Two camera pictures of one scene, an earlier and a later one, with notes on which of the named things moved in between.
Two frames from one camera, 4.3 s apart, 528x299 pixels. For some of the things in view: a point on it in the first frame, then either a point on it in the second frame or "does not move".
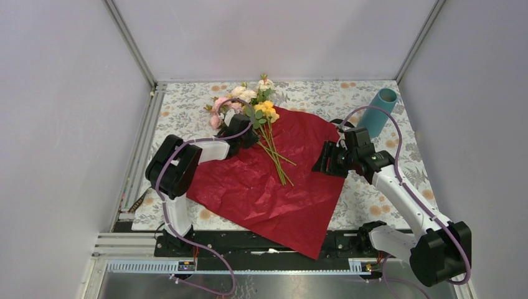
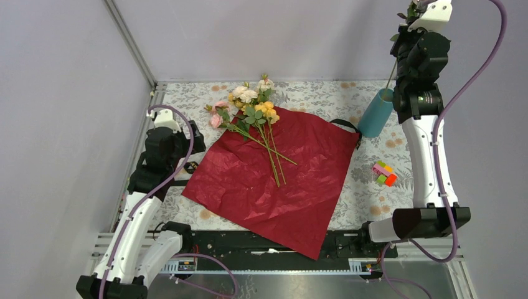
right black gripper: [330, 149] to [404, 34]
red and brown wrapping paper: [247, 188] does not move
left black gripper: [253, 138] to [198, 146]
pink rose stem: [215, 121] to [411, 10]
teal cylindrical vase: [373, 119] does not move
